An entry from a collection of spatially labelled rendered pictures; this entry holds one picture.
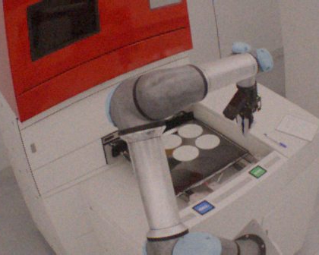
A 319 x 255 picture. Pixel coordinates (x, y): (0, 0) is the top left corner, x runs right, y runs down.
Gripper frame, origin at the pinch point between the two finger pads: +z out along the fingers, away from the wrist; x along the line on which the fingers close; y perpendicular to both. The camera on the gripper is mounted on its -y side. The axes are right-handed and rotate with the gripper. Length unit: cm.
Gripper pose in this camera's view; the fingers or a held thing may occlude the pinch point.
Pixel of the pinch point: (244, 134)
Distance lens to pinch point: 170.4
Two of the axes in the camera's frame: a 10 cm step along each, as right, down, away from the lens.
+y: 7.6, -4.2, 5.0
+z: 1.1, 8.4, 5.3
